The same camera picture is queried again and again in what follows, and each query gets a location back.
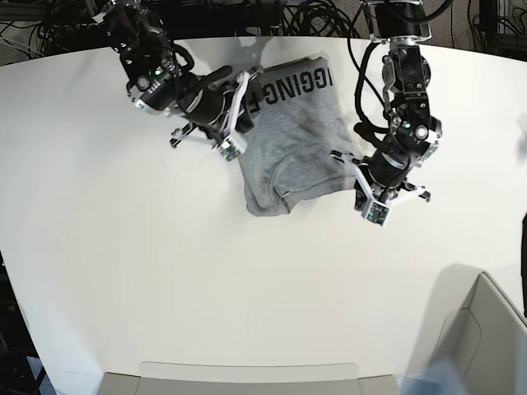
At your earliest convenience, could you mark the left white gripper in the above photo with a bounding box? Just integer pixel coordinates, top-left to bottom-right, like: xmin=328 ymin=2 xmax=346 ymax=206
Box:
xmin=330 ymin=150 xmax=431 ymax=212

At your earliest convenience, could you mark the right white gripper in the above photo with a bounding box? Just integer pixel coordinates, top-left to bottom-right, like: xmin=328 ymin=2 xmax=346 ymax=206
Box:
xmin=168 ymin=65 xmax=264 ymax=149

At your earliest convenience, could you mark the grey T-shirt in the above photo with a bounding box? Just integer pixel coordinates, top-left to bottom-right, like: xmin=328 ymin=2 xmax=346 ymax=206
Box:
xmin=239 ymin=57 xmax=361 ymax=216

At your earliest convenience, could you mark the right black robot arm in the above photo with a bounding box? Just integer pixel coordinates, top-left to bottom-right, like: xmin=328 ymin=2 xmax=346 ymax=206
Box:
xmin=94 ymin=1 xmax=263 ymax=160

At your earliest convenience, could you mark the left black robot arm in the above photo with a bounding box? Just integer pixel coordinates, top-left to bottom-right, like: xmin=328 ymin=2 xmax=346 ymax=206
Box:
xmin=330 ymin=1 xmax=450 ymax=225

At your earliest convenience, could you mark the grey bin at right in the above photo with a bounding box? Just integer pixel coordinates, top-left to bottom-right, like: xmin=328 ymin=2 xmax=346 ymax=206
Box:
xmin=429 ymin=272 xmax=526 ymax=394

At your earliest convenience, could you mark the grey bin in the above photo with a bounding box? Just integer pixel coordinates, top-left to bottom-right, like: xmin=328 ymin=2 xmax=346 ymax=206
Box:
xmin=97 ymin=361 xmax=400 ymax=394
xmin=429 ymin=272 xmax=526 ymax=394

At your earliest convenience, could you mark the blue translucent object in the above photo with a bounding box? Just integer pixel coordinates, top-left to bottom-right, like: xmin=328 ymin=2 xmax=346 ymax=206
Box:
xmin=396 ymin=359 xmax=467 ymax=395

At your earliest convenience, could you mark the grey bin at bottom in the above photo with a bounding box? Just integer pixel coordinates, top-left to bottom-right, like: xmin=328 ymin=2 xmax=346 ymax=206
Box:
xmin=97 ymin=361 xmax=400 ymax=394

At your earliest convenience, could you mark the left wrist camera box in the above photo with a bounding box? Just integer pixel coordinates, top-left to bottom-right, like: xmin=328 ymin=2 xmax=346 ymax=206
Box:
xmin=364 ymin=201 xmax=390 ymax=227

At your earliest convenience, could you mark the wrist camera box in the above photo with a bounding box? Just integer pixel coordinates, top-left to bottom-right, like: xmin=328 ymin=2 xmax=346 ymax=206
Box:
xmin=217 ymin=136 xmax=248 ymax=161
xmin=364 ymin=201 xmax=390 ymax=227

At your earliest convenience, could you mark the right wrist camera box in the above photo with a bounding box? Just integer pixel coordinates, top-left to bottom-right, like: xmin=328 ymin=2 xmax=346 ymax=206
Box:
xmin=217 ymin=136 xmax=248 ymax=161

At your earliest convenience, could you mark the black cable bundle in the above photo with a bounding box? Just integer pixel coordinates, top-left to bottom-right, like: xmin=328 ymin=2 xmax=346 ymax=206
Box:
xmin=283 ymin=0 xmax=363 ymax=40

